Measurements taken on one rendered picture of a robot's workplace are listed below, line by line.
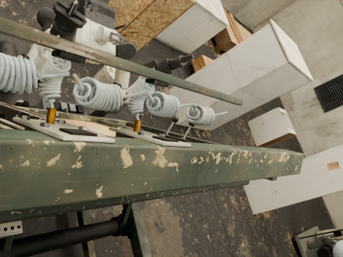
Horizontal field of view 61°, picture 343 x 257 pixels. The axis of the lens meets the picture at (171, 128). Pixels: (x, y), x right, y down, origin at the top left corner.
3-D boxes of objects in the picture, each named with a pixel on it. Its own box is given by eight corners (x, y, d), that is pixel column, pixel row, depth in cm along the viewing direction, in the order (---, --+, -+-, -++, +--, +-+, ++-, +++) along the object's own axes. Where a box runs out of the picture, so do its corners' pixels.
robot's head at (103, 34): (93, 28, 150) (104, 24, 144) (109, 35, 158) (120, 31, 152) (93, 41, 149) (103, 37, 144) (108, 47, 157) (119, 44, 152)
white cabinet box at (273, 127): (256, 124, 669) (286, 110, 629) (265, 148, 649) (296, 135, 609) (247, 121, 635) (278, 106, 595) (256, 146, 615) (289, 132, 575)
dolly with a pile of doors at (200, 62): (204, 70, 581) (217, 61, 564) (212, 92, 563) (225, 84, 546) (186, 60, 535) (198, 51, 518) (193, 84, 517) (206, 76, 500)
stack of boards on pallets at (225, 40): (248, 50, 885) (261, 41, 860) (260, 78, 849) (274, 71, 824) (202, 17, 700) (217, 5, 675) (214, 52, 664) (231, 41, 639)
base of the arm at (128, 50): (106, 53, 180) (110, 35, 177) (126, 57, 187) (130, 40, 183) (113, 59, 168) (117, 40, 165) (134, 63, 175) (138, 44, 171)
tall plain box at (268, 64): (198, 102, 506) (296, 44, 408) (209, 133, 485) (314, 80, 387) (164, 91, 438) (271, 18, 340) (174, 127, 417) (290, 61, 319)
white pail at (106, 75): (107, 80, 353) (132, 59, 327) (112, 102, 343) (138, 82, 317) (84, 73, 330) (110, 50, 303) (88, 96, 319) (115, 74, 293)
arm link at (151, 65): (166, 80, 165) (149, 86, 169) (168, 69, 173) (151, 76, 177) (156, 64, 158) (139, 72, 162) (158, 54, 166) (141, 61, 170)
